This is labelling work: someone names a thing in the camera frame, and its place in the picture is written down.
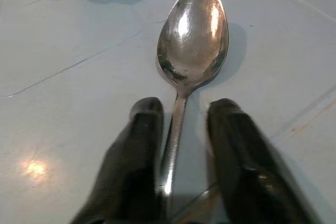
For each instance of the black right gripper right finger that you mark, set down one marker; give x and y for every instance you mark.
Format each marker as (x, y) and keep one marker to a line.
(244, 166)

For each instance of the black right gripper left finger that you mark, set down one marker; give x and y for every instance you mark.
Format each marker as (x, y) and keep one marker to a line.
(131, 161)

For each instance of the silver metal spoon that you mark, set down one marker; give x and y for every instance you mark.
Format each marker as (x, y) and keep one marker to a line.
(193, 43)

